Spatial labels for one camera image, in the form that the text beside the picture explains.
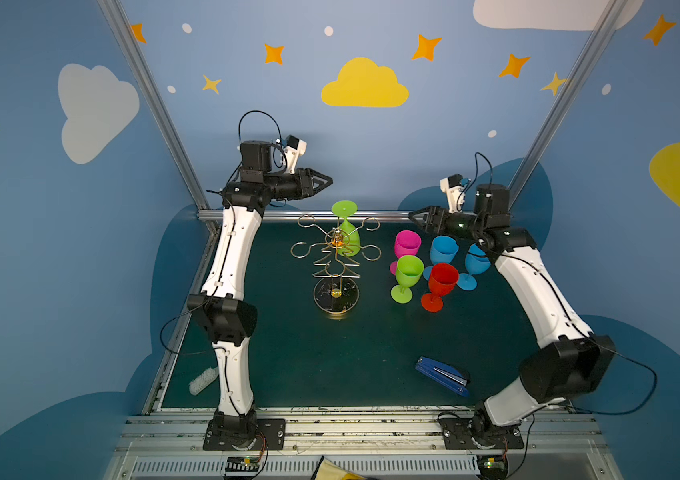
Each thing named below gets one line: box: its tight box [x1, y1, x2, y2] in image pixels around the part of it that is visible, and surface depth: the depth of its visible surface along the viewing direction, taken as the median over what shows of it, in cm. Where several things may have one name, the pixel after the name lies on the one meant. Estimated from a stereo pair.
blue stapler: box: [415, 356, 470, 397], surface depth 84 cm
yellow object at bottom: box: [315, 458, 366, 480], surface depth 70 cm
